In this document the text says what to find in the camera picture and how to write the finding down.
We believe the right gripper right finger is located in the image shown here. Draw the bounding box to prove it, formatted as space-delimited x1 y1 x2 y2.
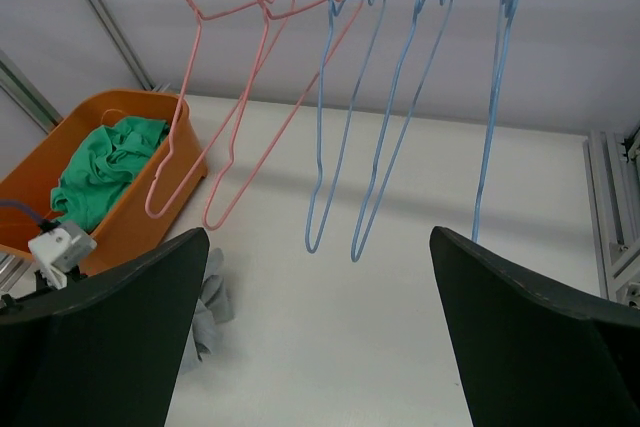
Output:
429 227 639 426

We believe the pink wire hanger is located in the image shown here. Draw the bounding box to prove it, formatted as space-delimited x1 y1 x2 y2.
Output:
144 0 296 219
202 0 365 231

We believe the blue wire hanger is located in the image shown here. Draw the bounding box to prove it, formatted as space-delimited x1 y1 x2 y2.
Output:
350 0 456 263
304 0 387 253
471 0 519 242

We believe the green tank top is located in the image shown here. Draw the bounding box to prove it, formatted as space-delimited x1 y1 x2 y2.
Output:
50 116 169 233

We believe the grey tank top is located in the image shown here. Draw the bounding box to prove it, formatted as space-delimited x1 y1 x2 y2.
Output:
179 248 235 375

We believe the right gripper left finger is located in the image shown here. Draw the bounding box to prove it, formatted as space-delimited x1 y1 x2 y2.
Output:
1 228 209 426

